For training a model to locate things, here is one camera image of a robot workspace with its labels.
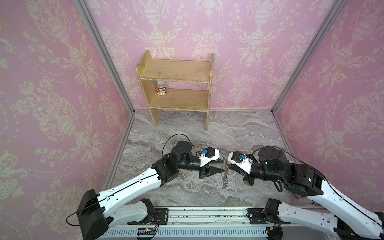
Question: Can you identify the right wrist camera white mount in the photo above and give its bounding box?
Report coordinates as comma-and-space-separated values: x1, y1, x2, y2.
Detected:
228, 151, 256, 174

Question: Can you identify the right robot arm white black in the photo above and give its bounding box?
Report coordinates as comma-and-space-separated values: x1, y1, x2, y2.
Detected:
228, 146, 384, 240

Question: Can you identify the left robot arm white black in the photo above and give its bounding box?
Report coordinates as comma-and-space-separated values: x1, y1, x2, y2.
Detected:
75, 141, 224, 240

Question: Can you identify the silver metal key holder plate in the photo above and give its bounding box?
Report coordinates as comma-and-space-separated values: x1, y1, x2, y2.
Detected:
222, 159, 229, 189

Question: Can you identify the white jar red label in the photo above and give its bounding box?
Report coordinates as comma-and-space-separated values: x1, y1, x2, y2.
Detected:
156, 81, 167, 96

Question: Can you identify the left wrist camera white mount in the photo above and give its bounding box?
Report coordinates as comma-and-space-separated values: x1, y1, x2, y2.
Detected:
199, 147, 220, 168

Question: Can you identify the aluminium front rail frame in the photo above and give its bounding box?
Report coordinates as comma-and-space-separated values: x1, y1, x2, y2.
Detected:
109, 207, 336, 240

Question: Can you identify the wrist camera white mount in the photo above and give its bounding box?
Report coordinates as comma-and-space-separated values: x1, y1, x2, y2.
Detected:
199, 147, 220, 168
228, 151, 256, 174

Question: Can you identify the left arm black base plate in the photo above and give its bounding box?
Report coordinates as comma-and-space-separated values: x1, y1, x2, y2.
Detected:
127, 208, 170, 225

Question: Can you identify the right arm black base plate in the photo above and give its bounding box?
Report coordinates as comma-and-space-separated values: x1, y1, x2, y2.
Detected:
246, 208, 290, 225

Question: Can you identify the wooden two-tier shelf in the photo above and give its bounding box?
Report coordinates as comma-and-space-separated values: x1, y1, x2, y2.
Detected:
136, 51, 215, 131

